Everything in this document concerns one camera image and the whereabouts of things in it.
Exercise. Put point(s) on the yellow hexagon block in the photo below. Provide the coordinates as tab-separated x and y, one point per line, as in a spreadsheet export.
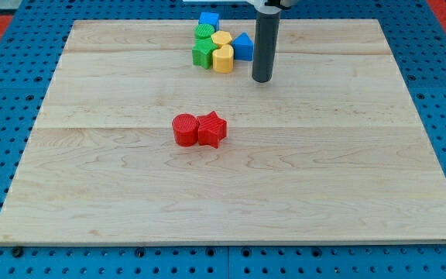
221	38

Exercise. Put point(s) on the red star block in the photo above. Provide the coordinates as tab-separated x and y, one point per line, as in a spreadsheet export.
211	130

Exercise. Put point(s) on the green cylinder block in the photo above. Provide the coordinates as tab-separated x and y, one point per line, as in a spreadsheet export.
203	31

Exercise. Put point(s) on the red cylinder block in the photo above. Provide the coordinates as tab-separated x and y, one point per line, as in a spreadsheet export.
185	129

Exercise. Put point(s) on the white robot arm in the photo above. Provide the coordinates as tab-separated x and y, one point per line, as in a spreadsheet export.
272	6

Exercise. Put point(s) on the wooden board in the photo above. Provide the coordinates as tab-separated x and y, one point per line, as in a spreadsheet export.
331	151

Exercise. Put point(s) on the blue triangle block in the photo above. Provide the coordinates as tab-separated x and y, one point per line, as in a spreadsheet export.
243	47

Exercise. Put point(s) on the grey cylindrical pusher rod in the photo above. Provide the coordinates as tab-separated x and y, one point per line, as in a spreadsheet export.
266	34

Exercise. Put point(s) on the green star block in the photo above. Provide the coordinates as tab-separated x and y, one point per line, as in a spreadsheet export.
202	52

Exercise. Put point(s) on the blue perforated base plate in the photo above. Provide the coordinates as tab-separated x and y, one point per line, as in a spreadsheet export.
29	51

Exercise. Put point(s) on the blue cube block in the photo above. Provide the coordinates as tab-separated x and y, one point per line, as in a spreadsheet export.
210	18

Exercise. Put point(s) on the yellow heart block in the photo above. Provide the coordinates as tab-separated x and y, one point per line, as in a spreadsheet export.
223	59

